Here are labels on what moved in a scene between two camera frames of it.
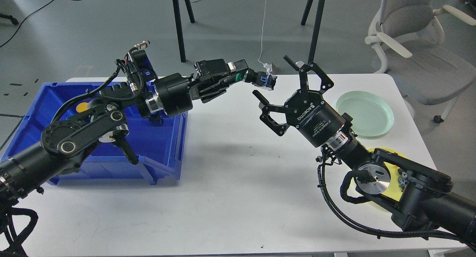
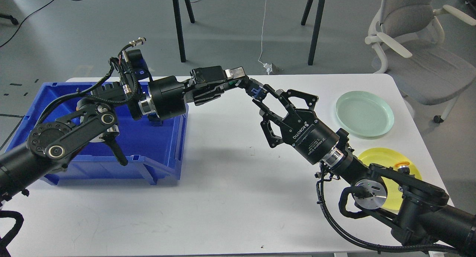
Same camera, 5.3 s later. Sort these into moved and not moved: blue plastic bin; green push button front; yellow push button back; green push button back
Moved: green push button front
Not moved: blue plastic bin; green push button back; yellow push button back
